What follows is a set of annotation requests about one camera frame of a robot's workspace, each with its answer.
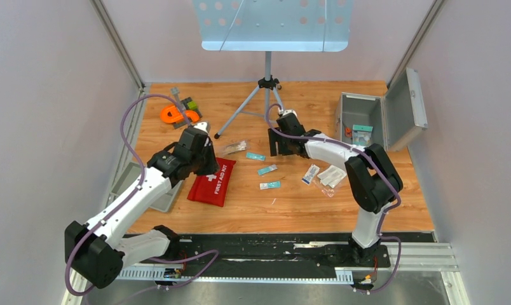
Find red first aid pouch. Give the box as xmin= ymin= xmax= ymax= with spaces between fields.
xmin=187 ymin=158 xmax=236 ymax=207

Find grey plastic tray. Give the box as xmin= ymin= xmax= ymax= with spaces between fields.
xmin=108 ymin=161 xmax=182 ymax=214

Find adhesive tape pack blue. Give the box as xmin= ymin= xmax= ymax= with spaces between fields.
xmin=351 ymin=125 xmax=373 ymax=146

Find orange handled scissors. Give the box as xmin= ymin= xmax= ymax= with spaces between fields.
xmin=343 ymin=123 xmax=353 ymax=139

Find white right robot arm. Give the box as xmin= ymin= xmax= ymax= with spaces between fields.
xmin=269 ymin=110 xmax=403 ymax=266

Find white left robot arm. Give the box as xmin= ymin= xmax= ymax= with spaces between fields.
xmin=65 ymin=122 xmax=219 ymax=289

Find cotton swabs bag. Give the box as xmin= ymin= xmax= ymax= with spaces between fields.
xmin=220 ymin=140 xmax=250 ymax=156

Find blue white sachet middle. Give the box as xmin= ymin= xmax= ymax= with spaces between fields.
xmin=257 ymin=165 xmax=278 ymax=176

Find blue white sachet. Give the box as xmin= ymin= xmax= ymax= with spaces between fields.
xmin=257 ymin=165 xmax=278 ymax=176
xmin=259 ymin=181 xmax=281 ymax=190

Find orange grey toy fixture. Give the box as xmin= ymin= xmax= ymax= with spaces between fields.
xmin=160 ymin=87 xmax=203 ymax=129

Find blue Basewing sachet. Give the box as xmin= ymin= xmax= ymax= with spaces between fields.
xmin=246 ymin=152 xmax=266 ymax=161

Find small white blue box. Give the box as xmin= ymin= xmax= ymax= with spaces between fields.
xmin=301 ymin=164 xmax=320 ymax=185

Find blue white sachet lower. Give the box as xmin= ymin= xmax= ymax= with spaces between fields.
xmin=259 ymin=181 xmax=281 ymax=190

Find white pads zip bag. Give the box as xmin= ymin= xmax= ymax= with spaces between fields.
xmin=315 ymin=165 xmax=347 ymax=198

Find blue music stand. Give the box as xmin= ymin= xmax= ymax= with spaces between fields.
xmin=192 ymin=0 xmax=353 ymax=139

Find grey metal case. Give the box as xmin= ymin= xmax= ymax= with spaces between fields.
xmin=333 ymin=68 xmax=428 ymax=152

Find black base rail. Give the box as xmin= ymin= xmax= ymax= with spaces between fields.
xmin=120 ymin=232 xmax=457 ymax=285

